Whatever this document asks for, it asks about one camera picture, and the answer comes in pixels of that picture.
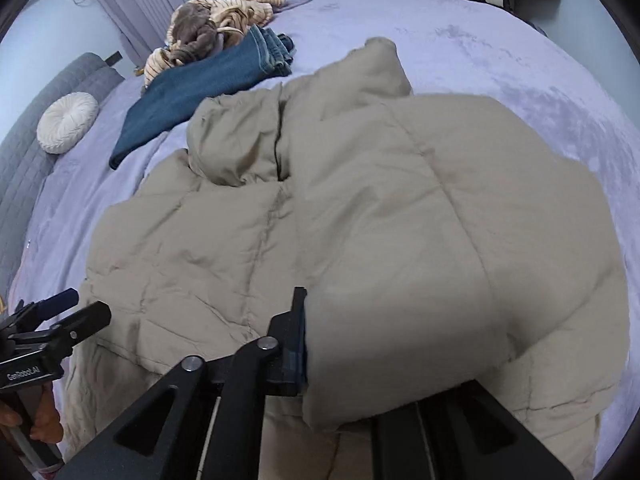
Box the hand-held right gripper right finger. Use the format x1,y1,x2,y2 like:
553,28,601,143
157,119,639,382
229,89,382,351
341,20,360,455
370,379,573,480

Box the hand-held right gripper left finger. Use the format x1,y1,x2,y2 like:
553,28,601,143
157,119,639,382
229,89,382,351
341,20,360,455
64,287,308,480

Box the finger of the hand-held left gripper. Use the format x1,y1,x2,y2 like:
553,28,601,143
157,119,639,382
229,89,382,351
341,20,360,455
12,301,112,358
0,288,80,333

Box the beige puffer jacket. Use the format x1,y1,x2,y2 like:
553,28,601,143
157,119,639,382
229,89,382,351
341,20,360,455
62,37,631,480

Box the person's left hand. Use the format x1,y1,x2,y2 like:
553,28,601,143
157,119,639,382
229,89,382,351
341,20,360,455
0,385,65,446

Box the grey quilted headboard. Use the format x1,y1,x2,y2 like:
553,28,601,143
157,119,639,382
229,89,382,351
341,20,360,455
0,52,126,291

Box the white round pillow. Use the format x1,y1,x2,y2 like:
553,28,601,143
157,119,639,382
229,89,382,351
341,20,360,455
36,92,99,155

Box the blue jeans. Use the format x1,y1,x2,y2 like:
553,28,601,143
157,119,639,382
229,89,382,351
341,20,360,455
109,25,296,171

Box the brown-grey garment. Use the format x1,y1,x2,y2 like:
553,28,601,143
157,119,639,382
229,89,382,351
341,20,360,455
167,2,236,63

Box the grey curtain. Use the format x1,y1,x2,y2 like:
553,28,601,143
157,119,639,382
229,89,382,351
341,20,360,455
82,0,188,66

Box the tan striped garment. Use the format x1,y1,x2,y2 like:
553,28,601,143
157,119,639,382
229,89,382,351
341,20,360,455
144,0,287,90

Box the lilac plush blanket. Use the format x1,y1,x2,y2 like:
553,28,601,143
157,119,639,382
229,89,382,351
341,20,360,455
7,0,640,480

